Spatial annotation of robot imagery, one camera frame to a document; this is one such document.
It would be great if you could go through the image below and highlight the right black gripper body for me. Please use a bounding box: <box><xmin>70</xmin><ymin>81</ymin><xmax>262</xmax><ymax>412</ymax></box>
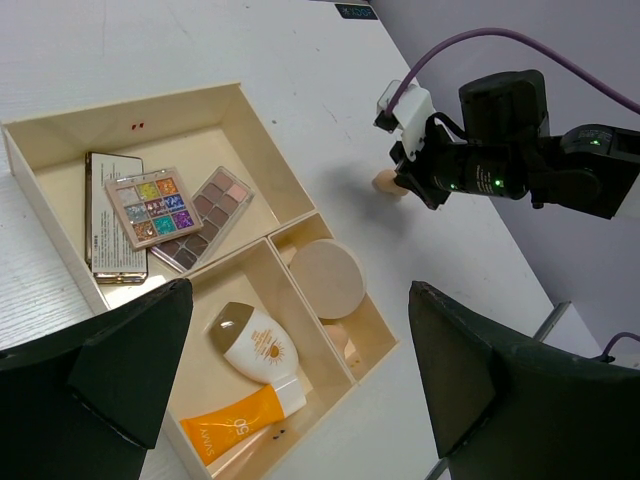
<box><xmin>390</xmin><ymin>114</ymin><xmax>540</xmax><ymax>210</ymax></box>

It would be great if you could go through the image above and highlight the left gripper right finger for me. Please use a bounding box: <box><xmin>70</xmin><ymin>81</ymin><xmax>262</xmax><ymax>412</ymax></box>
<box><xmin>408</xmin><ymin>281</ymin><xmax>639</xmax><ymax>479</ymax></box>

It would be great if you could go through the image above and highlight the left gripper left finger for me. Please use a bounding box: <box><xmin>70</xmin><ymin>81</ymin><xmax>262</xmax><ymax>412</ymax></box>
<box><xmin>1</xmin><ymin>279</ymin><xmax>193</xmax><ymax>479</ymax></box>

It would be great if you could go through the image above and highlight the beige makeup sponge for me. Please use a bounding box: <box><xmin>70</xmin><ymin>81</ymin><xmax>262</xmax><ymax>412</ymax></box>
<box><xmin>372</xmin><ymin>169</ymin><xmax>409</xmax><ymax>198</ymax></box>
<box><xmin>324</xmin><ymin>324</ymin><xmax>355</xmax><ymax>359</ymax></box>

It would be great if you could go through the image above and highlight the orange sunscreen tube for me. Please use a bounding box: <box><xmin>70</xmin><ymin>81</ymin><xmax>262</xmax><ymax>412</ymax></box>
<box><xmin>180</xmin><ymin>375</ymin><xmax>307</xmax><ymax>466</ymax></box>

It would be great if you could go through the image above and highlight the gold rectangular makeup case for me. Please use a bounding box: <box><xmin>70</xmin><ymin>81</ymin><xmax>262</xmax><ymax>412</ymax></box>
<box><xmin>85</xmin><ymin>152</ymin><xmax>148</xmax><ymax>285</ymax></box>

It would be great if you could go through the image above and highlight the round cream powder puff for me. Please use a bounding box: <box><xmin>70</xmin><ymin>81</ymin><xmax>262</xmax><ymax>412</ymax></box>
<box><xmin>289</xmin><ymin>239</ymin><xmax>366</xmax><ymax>320</ymax></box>

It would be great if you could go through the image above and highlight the brown eyeshadow palette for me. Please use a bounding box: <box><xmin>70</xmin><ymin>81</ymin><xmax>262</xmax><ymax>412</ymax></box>
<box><xmin>150</xmin><ymin>166</ymin><xmax>254</xmax><ymax>273</ymax></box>

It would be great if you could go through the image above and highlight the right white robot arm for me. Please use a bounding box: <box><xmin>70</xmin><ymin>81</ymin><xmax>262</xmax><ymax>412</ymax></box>
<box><xmin>376</xmin><ymin>70</ymin><xmax>639</xmax><ymax>219</ymax></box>

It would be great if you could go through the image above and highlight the right table logo sticker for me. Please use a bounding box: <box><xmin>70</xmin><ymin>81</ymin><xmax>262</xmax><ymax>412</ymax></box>
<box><xmin>335</xmin><ymin>3</ymin><xmax>378</xmax><ymax>21</ymax></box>

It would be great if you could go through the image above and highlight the cream wooden organizer box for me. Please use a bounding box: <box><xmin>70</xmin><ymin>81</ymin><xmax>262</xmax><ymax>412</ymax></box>
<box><xmin>3</xmin><ymin>84</ymin><xmax>396</xmax><ymax>479</ymax></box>

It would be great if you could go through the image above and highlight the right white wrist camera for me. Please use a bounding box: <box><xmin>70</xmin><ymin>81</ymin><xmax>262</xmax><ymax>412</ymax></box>
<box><xmin>374</xmin><ymin>80</ymin><xmax>435</xmax><ymax>161</ymax></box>

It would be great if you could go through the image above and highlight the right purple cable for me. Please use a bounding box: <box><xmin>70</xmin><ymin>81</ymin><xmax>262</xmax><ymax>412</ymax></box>
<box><xmin>387</xmin><ymin>27</ymin><xmax>640</xmax><ymax>116</ymax></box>

